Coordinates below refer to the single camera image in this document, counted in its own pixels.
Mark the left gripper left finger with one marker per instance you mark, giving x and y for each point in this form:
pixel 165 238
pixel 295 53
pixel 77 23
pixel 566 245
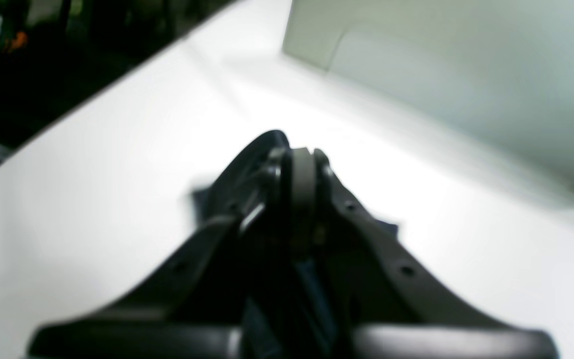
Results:
pixel 190 306

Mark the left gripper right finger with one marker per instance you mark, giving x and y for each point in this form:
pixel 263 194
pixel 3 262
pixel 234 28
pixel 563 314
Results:
pixel 444 326

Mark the black t-shirt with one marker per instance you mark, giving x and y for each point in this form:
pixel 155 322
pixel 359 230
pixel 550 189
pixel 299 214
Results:
pixel 310 284

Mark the white cardboard box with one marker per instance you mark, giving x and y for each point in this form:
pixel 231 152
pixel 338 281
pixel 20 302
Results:
pixel 501 71

